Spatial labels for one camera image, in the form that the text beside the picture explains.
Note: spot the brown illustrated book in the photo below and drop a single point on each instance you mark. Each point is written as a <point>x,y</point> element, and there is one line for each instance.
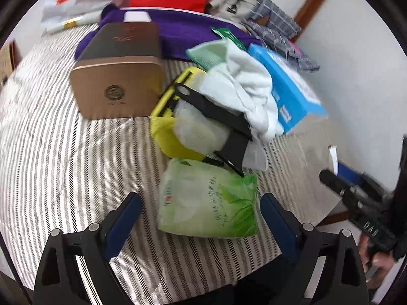
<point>7,60</point>

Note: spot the grey backpack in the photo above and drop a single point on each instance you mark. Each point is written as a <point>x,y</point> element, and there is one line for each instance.
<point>229,3</point>

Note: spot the small white box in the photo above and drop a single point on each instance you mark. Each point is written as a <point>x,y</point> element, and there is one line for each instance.
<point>136,16</point>

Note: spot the blue cardboard box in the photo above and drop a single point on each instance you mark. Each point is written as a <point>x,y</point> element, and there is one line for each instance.
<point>292,95</point>

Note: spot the person's right hand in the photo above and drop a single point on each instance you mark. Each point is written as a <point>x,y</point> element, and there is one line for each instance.
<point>380,265</point>

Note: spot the white cotton glove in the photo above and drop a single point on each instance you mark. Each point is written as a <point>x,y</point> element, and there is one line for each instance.
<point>251,92</point>

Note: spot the clear bubble wrap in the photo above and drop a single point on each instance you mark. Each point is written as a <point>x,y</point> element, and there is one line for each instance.
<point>197,127</point>

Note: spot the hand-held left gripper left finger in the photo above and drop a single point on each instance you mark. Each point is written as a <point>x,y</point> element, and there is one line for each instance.
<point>127,216</point>

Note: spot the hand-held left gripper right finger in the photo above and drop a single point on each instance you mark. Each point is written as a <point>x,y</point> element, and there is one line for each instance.
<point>276,219</point>

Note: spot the brown wooden door frame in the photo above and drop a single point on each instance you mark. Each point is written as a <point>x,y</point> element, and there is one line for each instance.
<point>314,3</point>

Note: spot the green sachet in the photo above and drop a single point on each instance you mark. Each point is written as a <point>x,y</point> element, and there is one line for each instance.
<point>227,35</point>

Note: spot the white rolled tube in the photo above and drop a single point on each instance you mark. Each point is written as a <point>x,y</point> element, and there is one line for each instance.
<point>82,19</point>

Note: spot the grey plaid cloth bag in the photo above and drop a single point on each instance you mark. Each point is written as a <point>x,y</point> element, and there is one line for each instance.
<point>273,22</point>

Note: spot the purple towel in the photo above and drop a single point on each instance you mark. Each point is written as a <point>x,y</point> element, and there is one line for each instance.
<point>184,28</point>

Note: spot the small white pouch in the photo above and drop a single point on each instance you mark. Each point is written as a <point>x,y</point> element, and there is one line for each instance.
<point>254,159</point>

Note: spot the dark green gold gift box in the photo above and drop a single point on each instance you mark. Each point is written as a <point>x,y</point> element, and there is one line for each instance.
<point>117,70</point>

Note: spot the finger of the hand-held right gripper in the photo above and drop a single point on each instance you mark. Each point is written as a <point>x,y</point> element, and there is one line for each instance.
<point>370,186</point>
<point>334,184</point>

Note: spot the green tissue pack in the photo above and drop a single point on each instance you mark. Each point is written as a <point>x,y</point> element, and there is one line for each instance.
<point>206,203</point>

